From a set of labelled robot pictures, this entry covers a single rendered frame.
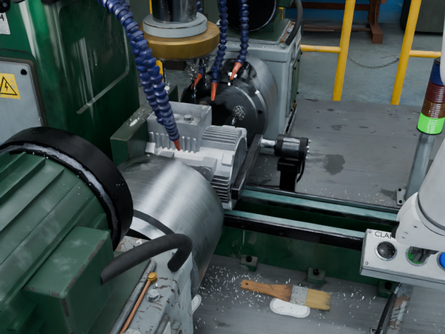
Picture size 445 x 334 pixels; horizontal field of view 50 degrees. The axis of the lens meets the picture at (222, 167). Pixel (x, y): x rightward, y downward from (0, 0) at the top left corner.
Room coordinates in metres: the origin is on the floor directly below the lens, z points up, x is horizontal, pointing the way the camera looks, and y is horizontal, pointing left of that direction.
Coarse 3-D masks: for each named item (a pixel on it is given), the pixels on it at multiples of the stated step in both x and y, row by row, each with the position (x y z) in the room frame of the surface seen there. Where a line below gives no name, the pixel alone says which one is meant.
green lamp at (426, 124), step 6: (420, 114) 1.12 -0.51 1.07; (420, 120) 1.10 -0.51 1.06; (426, 120) 1.09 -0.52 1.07; (432, 120) 1.08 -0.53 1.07; (438, 120) 1.08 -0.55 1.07; (420, 126) 1.10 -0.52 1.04; (426, 126) 1.09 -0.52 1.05; (432, 126) 1.08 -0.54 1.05; (438, 126) 1.08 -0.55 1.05; (426, 132) 1.08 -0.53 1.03; (432, 132) 1.08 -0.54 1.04; (438, 132) 1.08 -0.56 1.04
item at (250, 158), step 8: (256, 136) 1.07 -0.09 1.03; (256, 144) 1.03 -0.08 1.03; (248, 152) 0.99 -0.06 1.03; (256, 152) 1.00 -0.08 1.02; (248, 160) 0.95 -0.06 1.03; (240, 168) 0.92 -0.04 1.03; (248, 168) 0.92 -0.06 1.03; (240, 176) 0.89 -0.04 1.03; (248, 176) 0.92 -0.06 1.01; (232, 184) 0.86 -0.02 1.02; (240, 184) 0.85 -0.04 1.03; (232, 192) 0.84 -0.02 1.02; (240, 192) 0.85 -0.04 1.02
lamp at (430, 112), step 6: (426, 102) 1.10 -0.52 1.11; (432, 102) 1.09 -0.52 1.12; (444, 102) 1.08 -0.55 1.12; (426, 108) 1.09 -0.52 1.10; (432, 108) 1.08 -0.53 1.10; (438, 108) 1.08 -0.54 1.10; (444, 108) 1.08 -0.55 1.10; (426, 114) 1.09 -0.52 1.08; (432, 114) 1.08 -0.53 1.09; (438, 114) 1.08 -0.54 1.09; (444, 114) 1.09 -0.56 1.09
